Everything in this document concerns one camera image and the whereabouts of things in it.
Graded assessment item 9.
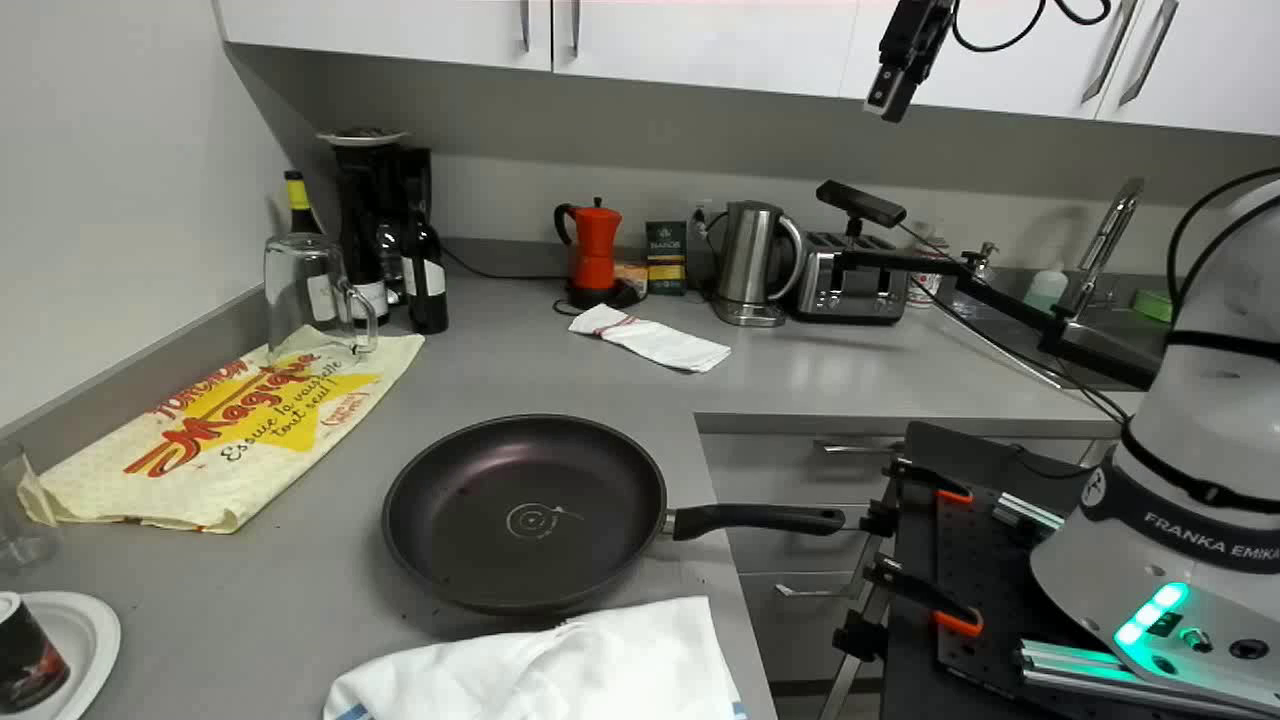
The red moka pot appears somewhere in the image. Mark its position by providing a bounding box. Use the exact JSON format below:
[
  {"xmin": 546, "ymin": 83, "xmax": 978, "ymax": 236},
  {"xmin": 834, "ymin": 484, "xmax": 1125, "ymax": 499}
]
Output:
[{"xmin": 553, "ymin": 196, "xmax": 627, "ymax": 306}]

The white wall cabinet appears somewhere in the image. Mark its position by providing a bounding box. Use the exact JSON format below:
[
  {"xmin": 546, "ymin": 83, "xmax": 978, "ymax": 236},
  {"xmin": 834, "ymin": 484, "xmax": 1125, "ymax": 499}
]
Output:
[{"xmin": 213, "ymin": 0, "xmax": 1280, "ymax": 139}]

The stainless steel kettle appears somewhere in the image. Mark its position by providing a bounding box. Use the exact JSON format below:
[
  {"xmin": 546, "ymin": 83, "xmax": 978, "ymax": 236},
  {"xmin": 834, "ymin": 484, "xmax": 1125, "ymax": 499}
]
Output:
[{"xmin": 692, "ymin": 196, "xmax": 813, "ymax": 334}]

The black coffee maker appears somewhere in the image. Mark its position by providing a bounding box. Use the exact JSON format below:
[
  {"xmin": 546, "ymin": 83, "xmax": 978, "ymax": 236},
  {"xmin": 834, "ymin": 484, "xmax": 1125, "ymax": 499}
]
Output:
[{"xmin": 316, "ymin": 127, "xmax": 435, "ymax": 323}]

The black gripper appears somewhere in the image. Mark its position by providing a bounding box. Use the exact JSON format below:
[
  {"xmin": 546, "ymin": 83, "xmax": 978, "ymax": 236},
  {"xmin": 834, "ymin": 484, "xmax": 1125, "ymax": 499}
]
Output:
[{"xmin": 866, "ymin": 0, "xmax": 966, "ymax": 127}]

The small dark tea box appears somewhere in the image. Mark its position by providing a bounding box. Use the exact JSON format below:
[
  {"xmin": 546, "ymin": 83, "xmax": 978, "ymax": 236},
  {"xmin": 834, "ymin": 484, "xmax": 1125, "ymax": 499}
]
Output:
[{"xmin": 645, "ymin": 217, "xmax": 696, "ymax": 302}]

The white cloth towel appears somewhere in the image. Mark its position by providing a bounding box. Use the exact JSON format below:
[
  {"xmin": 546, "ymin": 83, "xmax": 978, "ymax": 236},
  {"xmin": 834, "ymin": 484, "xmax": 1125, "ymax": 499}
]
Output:
[{"xmin": 435, "ymin": 594, "xmax": 746, "ymax": 720}]

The white plate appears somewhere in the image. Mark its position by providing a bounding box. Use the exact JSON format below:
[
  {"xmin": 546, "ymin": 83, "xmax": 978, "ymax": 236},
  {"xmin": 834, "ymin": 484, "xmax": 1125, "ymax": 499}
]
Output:
[{"xmin": 0, "ymin": 589, "xmax": 126, "ymax": 720}]

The silver toaster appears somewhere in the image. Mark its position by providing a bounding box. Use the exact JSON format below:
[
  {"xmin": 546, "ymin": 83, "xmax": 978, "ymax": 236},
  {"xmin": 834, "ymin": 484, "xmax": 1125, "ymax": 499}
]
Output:
[{"xmin": 783, "ymin": 228, "xmax": 926, "ymax": 329}]

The black frying pan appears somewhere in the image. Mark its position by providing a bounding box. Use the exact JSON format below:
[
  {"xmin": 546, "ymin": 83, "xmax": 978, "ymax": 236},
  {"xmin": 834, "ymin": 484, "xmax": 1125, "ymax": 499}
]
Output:
[{"xmin": 378, "ymin": 414, "xmax": 853, "ymax": 620}]

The wine bottle yellow foil neck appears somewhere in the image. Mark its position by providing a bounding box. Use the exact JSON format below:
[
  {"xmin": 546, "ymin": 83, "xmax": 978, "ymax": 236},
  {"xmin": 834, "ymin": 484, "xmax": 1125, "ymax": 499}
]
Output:
[{"xmin": 276, "ymin": 168, "xmax": 344, "ymax": 334}]

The dark printed mug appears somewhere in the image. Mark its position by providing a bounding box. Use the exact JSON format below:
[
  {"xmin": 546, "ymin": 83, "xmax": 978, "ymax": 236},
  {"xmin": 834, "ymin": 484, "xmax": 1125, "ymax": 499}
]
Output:
[{"xmin": 0, "ymin": 594, "xmax": 75, "ymax": 715}]

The metal sink faucet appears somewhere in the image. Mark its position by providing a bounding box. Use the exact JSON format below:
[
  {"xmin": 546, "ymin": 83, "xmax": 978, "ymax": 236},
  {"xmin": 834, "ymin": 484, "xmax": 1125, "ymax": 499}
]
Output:
[{"xmin": 1066, "ymin": 178, "xmax": 1148, "ymax": 320}]

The black clamp orange handle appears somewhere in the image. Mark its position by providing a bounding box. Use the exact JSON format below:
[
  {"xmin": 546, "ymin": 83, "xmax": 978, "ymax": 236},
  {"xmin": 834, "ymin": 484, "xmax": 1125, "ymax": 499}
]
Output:
[
  {"xmin": 834, "ymin": 555, "xmax": 991, "ymax": 666},
  {"xmin": 877, "ymin": 454, "xmax": 990, "ymax": 521}
]

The under-counter cabinet front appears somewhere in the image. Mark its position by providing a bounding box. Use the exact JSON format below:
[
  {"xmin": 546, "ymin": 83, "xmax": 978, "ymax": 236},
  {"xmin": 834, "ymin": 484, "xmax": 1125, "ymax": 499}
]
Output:
[{"xmin": 692, "ymin": 414, "xmax": 927, "ymax": 695}]

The folded white towel red stripe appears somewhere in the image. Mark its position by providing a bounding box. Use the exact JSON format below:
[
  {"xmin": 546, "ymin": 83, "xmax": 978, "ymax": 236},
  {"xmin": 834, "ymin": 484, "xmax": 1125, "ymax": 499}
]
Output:
[{"xmin": 563, "ymin": 302, "xmax": 736, "ymax": 378}]

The dark wine bottle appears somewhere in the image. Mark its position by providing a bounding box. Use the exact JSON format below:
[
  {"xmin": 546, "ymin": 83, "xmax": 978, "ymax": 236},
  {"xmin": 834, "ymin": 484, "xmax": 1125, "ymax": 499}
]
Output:
[{"xmin": 396, "ymin": 196, "xmax": 453, "ymax": 336}]

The yellow printed tea towel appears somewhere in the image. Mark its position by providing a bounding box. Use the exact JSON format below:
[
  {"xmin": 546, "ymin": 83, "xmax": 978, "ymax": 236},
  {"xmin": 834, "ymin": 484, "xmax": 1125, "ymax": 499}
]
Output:
[{"xmin": 14, "ymin": 320, "xmax": 427, "ymax": 540}]

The large clear drinking glass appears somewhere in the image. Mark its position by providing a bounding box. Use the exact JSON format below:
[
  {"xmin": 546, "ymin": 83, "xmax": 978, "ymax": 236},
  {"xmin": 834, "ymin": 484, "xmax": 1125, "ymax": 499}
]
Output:
[{"xmin": 259, "ymin": 228, "xmax": 382, "ymax": 362}]

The dish soap bottle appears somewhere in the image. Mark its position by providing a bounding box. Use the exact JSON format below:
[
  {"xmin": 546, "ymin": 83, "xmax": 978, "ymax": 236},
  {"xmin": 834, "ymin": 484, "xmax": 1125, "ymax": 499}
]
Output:
[{"xmin": 1025, "ymin": 265, "xmax": 1071, "ymax": 315}]

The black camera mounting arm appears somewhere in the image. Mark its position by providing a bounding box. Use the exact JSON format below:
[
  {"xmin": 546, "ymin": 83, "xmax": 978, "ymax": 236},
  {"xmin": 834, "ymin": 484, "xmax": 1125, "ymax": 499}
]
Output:
[{"xmin": 872, "ymin": 239, "xmax": 1170, "ymax": 393}]

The white towel blue stripe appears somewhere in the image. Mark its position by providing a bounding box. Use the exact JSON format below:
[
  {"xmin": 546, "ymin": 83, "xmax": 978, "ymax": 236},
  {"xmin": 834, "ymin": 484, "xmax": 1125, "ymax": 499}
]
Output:
[{"xmin": 319, "ymin": 623, "xmax": 751, "ymax": 720}]

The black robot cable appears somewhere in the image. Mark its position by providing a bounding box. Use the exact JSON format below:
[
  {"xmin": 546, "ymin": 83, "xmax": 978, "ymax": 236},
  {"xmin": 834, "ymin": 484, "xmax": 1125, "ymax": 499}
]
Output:
[{"xmin": 948, "ymin": 0, "xmax": 1122, "ymax": 60}]

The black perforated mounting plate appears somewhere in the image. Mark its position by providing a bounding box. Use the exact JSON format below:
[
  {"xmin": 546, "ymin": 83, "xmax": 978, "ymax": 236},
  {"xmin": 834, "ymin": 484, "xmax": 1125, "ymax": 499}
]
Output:
[{"xmin": 883, "ymin": 421, "xmax": 1114, "ymax": 699}]

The grey metal stand leg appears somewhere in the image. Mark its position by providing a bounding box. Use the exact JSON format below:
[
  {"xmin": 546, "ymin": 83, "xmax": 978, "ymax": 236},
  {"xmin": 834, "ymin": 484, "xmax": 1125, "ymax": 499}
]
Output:
[{"xmin": 815, "ymin": 573, "xmax": 900, "ymax": 720}]

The black exterior camera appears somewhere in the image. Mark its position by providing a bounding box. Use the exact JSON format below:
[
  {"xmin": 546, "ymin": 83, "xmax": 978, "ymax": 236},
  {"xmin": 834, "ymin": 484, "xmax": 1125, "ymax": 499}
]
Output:
[{"xmin": 813, "ymin": 178, "xmax": 912, "ymax": 246}]

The small clear glass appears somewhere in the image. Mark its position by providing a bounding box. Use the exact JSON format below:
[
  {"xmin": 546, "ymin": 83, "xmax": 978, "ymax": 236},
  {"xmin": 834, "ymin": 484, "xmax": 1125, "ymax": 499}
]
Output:
[{"xmin": 0, "ymin": 443, "xmax": 64, "ymax": 575}]

